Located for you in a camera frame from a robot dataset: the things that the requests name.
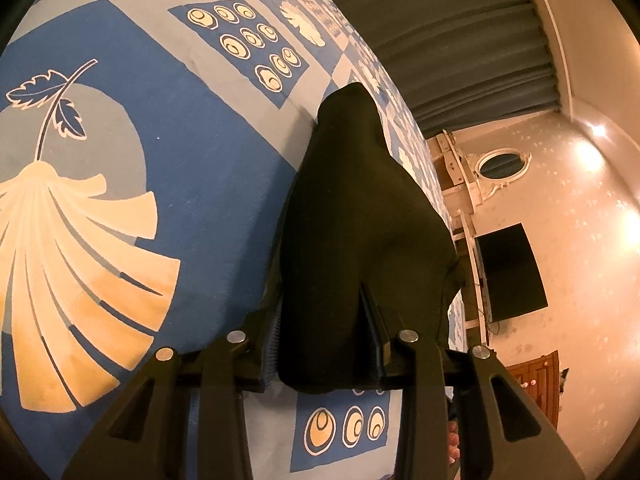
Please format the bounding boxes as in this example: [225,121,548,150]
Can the black pants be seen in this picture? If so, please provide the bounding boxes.
[277,84,462,394]

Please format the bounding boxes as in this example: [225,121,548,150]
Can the person's right hand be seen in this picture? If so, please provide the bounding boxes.
[448,420,460,465]

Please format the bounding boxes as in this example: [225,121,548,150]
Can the brown wooden cabinet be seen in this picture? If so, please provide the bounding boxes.
[506,351,560,428]

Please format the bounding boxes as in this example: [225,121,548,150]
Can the white shelf unit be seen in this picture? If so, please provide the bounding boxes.
[435,130,489,346]

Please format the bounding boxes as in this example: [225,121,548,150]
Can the oval white framed mirror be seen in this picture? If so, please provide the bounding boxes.
[476,148,532,183]

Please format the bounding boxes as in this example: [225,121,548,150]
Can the blue patterned bed sheet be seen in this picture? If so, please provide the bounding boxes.
[1,0,446,479]

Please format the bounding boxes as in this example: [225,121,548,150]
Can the dark grey curtain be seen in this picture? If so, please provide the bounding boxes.
[332,0,560,139]

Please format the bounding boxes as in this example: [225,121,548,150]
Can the black wall television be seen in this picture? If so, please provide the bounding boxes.
[475,223,548,322]

